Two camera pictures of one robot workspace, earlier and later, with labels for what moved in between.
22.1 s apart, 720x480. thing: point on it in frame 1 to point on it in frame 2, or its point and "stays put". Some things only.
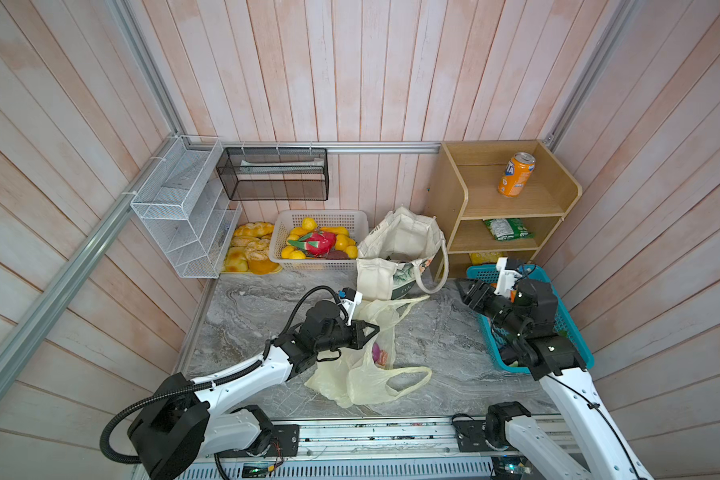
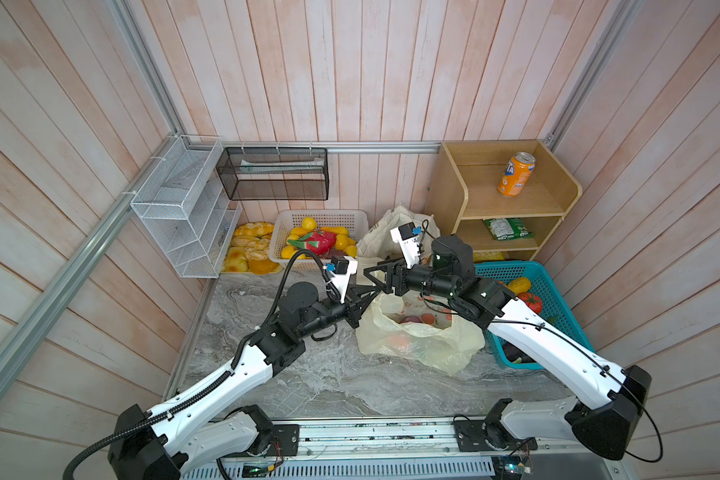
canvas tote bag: [404, 248] stays put
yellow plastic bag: [367, 375] to [416, 327]
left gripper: [358, 338] to [355, 303]
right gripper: [476, 287] to [394, 272]
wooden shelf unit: [497, 200] stays put
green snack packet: [508, 228] stays put
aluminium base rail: [416, 449] stays put
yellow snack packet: [478, 258] stays put
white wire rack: [186, 208] stays put
